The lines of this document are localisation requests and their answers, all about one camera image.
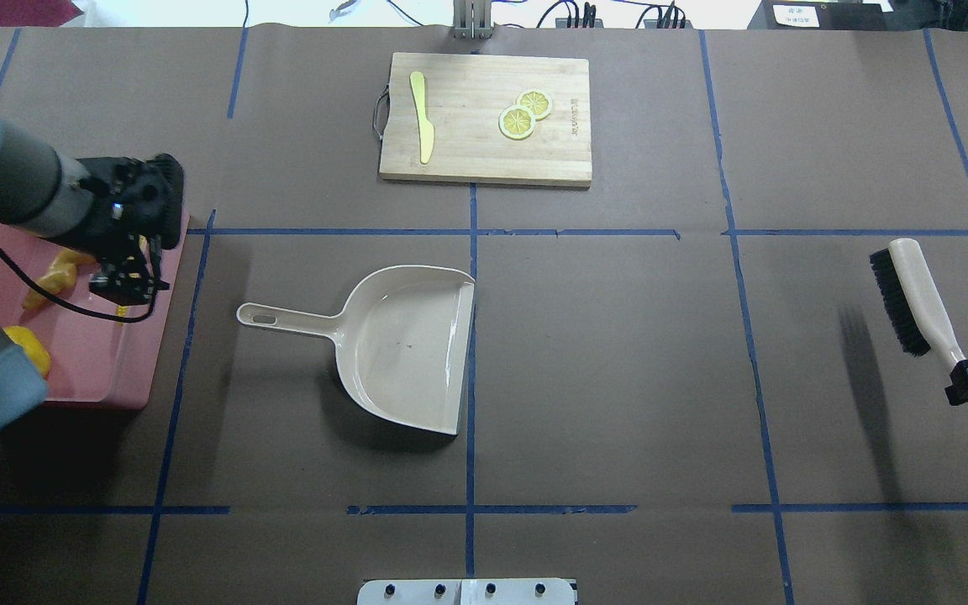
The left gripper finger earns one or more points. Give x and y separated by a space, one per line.
102 283

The yellow toy corn cob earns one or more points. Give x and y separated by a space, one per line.
133 281

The bamboo cutting board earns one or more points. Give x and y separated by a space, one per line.
466 94

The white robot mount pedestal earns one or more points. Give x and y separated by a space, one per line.
517 590

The beige plastic dustpan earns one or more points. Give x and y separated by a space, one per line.
401 342

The pink plastic bin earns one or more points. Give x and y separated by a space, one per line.
94 363

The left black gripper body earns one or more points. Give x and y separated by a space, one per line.
102 228

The aluminium frame post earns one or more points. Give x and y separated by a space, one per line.
472 19

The beige hand brush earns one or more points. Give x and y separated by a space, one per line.
914 306

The black power strip box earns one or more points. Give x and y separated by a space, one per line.
821 15

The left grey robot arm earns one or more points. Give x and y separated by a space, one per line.
40 195

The yellow plastic knife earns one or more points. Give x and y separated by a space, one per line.
426 129

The lemon slice near edge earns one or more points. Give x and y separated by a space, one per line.
516 122

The brown toy ginger root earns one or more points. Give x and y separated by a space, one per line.
59 277

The magenta cloth chair back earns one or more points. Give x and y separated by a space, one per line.
37 13

